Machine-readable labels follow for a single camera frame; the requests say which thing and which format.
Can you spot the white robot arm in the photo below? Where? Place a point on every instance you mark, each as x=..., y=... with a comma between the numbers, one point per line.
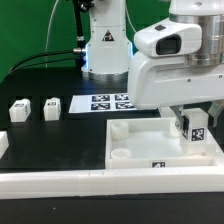
x=109, y=52

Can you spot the white U-shaped fence wall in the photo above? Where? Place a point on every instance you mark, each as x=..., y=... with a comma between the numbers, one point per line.
x=116, y=181

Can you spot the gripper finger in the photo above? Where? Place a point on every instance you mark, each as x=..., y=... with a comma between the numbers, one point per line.
x=182, y=121
x=214, y=111

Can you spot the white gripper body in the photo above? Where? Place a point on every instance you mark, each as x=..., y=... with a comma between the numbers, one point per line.
x=159, y=74

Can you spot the white fiducial marker sheet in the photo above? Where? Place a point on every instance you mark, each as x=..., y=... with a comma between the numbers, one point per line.
x=100, y=103

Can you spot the white square tabletop tray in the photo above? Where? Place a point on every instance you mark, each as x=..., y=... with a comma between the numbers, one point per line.
x=153, y=143

